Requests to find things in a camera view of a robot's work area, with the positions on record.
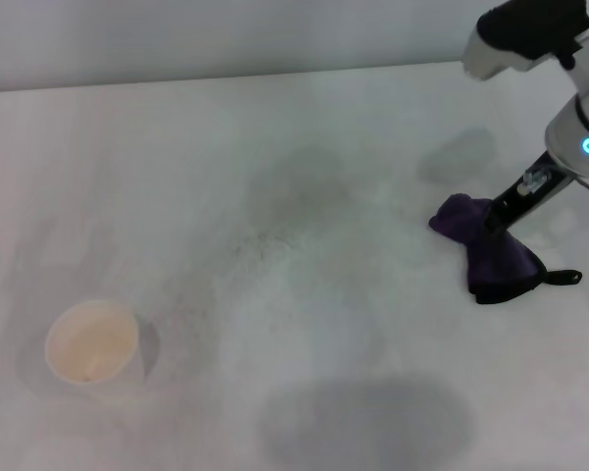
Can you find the purple rag with black trim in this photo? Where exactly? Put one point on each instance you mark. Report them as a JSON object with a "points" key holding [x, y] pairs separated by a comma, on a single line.
{"points": [[496, 260]]}

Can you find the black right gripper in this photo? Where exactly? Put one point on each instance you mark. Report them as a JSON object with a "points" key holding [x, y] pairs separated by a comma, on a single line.
{"points": [[530, 193]]}

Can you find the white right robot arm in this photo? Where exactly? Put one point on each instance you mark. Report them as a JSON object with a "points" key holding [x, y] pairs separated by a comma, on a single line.
{"points": [[581, 122]]}

